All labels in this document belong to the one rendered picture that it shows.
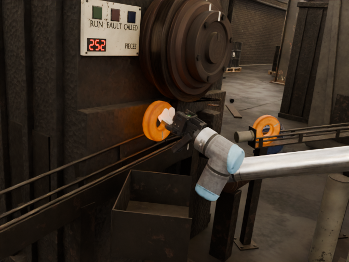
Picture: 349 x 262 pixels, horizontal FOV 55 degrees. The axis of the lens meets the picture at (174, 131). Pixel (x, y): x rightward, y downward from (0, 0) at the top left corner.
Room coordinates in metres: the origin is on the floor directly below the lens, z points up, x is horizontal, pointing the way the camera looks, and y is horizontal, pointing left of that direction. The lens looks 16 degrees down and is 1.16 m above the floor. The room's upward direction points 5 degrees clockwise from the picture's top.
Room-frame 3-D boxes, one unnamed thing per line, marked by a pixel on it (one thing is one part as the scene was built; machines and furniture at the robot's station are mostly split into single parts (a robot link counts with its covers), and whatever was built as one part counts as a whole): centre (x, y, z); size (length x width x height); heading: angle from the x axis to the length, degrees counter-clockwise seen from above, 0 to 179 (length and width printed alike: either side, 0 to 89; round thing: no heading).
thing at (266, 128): (3.50, -1.04, 0.17); 0.57 x 0.31 x 0.34; 163
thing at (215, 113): (1.64, -0.17, 0.68); 0.11 x 0.08 x 0.24; 53
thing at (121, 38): (1.24, 0.25, 1.15); 0.26 x 0.02 x 0.18; 143
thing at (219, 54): (1.39, -0.12, 1.11); 0.28 x 0.06 x 0.28; 143
